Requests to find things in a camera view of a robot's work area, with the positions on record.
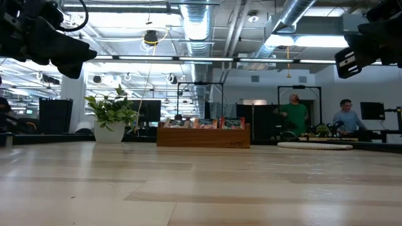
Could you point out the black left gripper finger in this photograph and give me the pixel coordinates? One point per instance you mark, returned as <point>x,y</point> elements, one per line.
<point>63,44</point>
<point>78,60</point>

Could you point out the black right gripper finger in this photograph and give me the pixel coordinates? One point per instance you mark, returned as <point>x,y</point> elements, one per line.
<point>359,40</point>

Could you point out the red strawberry tea bag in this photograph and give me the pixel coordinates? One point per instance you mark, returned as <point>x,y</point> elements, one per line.
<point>233,123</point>

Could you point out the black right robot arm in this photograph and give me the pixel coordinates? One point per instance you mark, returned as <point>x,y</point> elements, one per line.
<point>387,9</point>

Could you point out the wooden compartment tea box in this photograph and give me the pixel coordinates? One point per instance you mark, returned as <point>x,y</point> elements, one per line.
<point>204,138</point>

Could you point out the large black panel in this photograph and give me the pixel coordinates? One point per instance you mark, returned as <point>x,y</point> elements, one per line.
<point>55,116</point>

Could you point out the person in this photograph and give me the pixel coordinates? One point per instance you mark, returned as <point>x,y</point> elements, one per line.
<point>4,108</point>
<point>348,119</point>
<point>295,116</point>

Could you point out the black computer monitor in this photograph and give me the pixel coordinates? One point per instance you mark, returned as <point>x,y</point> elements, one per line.
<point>150,110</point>
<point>372,110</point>

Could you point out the black ceiling device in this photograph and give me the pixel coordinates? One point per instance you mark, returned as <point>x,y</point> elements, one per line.
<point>150,37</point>

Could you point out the green plant in white pot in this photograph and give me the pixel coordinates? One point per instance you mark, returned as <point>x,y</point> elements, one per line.
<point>109,133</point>

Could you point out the black office chair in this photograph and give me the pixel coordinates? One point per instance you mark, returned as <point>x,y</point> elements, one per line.
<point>29,125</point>

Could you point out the small green background plant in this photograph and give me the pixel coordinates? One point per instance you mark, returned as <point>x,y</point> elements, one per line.
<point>323,130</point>

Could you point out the grey metal cylinder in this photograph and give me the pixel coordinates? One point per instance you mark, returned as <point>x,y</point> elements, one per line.
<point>7,139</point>

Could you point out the dark partition screen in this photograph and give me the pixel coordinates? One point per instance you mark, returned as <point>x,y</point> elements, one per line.
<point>264,120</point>

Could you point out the long ceiling light strip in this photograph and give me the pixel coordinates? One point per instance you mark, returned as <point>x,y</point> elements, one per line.
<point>204,59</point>

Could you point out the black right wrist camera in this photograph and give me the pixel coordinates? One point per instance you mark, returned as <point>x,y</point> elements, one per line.
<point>350,62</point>

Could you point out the silver round ventilation duct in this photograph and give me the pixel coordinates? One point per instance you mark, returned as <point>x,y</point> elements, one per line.
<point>295,12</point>
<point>198,25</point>

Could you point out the black metal gantry frame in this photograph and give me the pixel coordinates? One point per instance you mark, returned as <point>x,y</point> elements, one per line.
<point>298,86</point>
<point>201,83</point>

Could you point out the black aluminium rig frame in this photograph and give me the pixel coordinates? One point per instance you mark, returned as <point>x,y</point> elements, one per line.
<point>47,139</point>

